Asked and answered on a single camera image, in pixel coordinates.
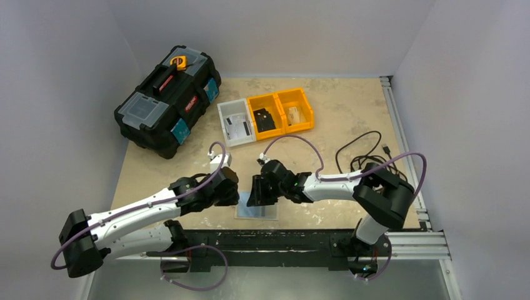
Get white lion VIP card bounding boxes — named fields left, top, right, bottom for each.
left=229, top=116, right=254, bottom=139

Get gold credit card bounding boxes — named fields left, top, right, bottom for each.
left=286, top=106, right=301, bottom=125

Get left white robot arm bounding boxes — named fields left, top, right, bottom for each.
left=58, top=152, right=239, bottom=278

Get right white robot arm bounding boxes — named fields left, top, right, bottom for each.
left=246, top=159, right=415, bottom=245

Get black and white cards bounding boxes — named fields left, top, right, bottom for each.
left=224, top=117, right=254, bottom=139

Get white plastic bin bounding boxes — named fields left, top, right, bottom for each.
left=217, top=98, right=256, bottom=148

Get middle yellow plastic bin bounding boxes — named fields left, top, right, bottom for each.
left=247, top=93, right=286, bottom=141

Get yellow plastic bin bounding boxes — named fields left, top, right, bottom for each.
left=247, top=93, right=286, bottom=141
left=276, top=87, right=314, bottom=134

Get right yellow plastic bin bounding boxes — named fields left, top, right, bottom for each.
left=276, top=87, right=314, bottom=134

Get black plastic toolbox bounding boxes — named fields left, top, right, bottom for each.
left=114, top=45, right=221, bottom=159

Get yellow tape measure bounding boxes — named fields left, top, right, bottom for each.
left=169, top=56, right=188, bottom=71

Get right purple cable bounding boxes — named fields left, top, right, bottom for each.
left=262, top=134, right=428, bottom=283

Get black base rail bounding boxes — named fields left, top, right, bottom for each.
left=146, top=229, right=391, bottom=275

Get black usb cable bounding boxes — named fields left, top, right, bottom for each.
left=335, top=131, right=409, bottom=179

